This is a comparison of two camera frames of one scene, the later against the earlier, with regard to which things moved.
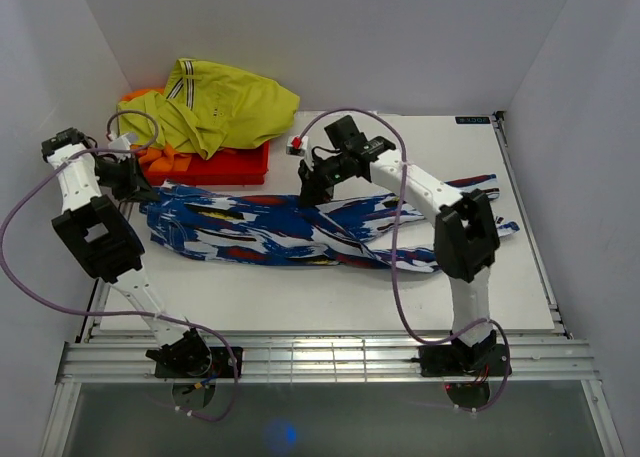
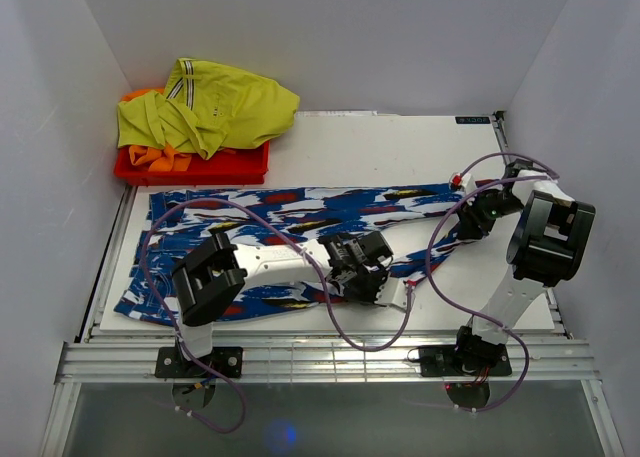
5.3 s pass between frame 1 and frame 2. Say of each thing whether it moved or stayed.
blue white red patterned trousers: moved
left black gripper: moved
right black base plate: stayed
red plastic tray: stayed
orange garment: stayed
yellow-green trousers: stayed
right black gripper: moved
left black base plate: stayed
